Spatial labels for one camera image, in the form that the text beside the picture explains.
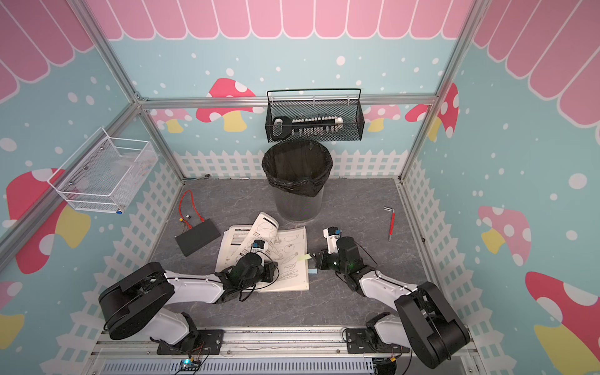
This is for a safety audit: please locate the sketch tutorial book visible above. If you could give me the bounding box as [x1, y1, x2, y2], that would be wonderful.
[216, 212, 310, 292]

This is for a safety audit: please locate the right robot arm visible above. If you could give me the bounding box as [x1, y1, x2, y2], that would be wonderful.
[311, 235, 470, 369]

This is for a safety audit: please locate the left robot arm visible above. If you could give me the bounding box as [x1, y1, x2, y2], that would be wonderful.
[98, 251, 279, 353]

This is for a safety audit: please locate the black flat box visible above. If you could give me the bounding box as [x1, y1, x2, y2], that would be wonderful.
[175, 220, 221, 257]

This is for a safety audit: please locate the mesh trash bin black bag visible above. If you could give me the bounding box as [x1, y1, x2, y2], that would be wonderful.
[262, 140, 334, 222]

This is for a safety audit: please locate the small circuit board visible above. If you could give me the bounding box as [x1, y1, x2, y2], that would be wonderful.
[178, 359, 203, 373]

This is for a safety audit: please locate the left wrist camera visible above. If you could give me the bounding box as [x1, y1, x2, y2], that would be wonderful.
[251, 239, 266, 252]

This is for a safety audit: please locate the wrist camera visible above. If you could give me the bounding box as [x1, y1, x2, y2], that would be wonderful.
[323, 227, 341, 254]
[251, 239, 266, 252]

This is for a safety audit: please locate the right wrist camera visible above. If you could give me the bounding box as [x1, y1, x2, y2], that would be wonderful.
[323, 227, 341, 254]

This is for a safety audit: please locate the red handled hex key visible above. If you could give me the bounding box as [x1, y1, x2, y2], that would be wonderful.
[384, 206, 395, 242]

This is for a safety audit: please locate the red cable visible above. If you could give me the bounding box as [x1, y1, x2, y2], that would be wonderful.
[177, 189, 206, 230]

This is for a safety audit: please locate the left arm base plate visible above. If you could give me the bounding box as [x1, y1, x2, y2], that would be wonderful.
[156, 330, 225, 356]

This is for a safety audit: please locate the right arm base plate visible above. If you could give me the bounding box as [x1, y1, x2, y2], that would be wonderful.
[342, 327, 409, 356]

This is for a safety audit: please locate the black wire wall basket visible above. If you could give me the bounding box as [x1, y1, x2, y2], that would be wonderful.
[265, 88, 365, 142]

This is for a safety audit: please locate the white wire wall basket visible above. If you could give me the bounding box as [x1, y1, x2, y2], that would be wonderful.
[47, 127, 159, 215]

